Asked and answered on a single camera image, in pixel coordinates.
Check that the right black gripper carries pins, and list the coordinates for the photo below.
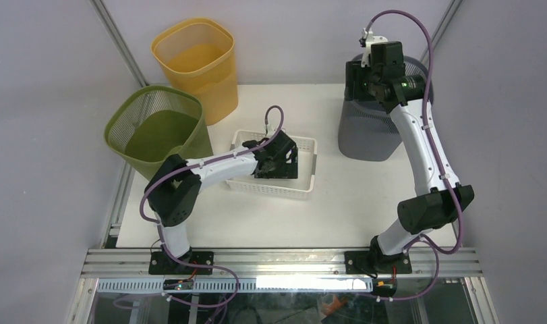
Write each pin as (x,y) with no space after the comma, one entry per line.
(354,72)

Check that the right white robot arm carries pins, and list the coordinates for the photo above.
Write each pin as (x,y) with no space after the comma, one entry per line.
(440,198)

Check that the grey mesh waste bin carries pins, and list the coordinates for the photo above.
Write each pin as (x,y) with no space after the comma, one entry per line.
(366,130)

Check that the green mesh waste bin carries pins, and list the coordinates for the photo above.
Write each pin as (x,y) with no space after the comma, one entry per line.
(154,123)

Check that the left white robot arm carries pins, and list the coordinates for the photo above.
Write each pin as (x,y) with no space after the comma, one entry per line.
(173,191)

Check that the aluminium corner post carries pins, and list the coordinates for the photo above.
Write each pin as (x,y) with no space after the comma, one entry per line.
(119,42)
(445,21)

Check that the yellow mesh waste bin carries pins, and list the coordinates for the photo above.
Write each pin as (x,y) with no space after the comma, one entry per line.
(197,56)

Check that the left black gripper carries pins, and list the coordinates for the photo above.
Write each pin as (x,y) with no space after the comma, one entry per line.
(288,171)

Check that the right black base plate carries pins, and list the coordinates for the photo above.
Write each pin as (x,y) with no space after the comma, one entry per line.
(373,263)

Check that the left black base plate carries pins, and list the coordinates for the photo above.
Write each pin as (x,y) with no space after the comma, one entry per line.
(162,264)

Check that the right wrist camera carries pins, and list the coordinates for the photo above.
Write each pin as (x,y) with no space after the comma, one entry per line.
(369,38)

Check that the white slotted cable duct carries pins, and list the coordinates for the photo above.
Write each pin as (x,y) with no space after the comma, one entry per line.
(275,283)

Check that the left aluminium corner post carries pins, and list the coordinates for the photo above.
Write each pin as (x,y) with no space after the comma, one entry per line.
(119,42)

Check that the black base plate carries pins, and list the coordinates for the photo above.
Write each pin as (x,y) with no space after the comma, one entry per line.
(373,263)
(162,264)

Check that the white perforated plastic basket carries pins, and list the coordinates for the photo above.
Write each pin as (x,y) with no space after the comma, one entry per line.
(298,188)

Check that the right aluminium corner post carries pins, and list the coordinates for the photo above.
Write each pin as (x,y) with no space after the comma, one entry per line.
(445,21)

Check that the aluminium mounting rail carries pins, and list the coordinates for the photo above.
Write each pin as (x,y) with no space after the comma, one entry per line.
(251,262)

